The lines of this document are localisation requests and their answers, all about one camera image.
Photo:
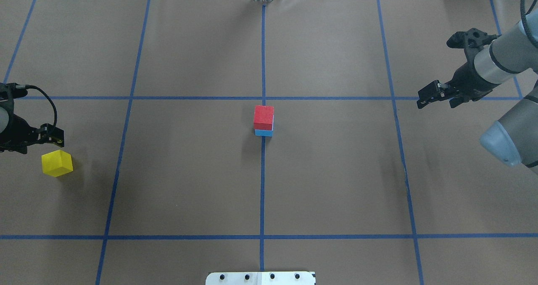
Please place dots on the red wooden block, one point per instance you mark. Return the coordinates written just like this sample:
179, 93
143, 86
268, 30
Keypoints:
263, 118

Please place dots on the blue wooden block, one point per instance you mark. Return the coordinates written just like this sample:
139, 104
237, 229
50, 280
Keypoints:
261, 132

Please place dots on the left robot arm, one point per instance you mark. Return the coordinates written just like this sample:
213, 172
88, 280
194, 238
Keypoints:
16, 135

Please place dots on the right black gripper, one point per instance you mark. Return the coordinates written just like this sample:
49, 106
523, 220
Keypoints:
465, 77

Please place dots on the yellow wooden block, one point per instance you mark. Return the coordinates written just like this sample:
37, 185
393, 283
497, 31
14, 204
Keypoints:
57, 163

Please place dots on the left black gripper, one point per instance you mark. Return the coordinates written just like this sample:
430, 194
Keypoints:
17, 133

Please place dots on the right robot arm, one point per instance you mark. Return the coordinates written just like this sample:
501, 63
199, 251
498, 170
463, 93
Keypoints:
492, 60

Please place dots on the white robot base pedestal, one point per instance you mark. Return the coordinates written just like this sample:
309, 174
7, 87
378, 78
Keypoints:
262, 278

